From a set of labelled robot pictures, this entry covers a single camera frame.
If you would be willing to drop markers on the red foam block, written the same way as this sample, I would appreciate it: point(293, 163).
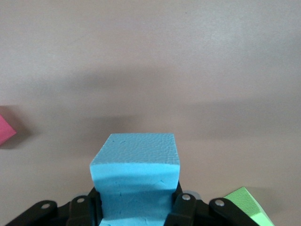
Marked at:
point(5, 127)

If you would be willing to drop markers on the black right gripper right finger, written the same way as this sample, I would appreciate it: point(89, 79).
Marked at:
point(185, 209)

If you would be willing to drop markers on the green foam block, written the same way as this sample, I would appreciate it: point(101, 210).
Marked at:
point(249, 207)

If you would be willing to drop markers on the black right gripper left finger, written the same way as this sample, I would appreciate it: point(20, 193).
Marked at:
point(80, 212)

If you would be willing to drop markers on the blue foam block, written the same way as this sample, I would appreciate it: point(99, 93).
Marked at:
point(136, 164)

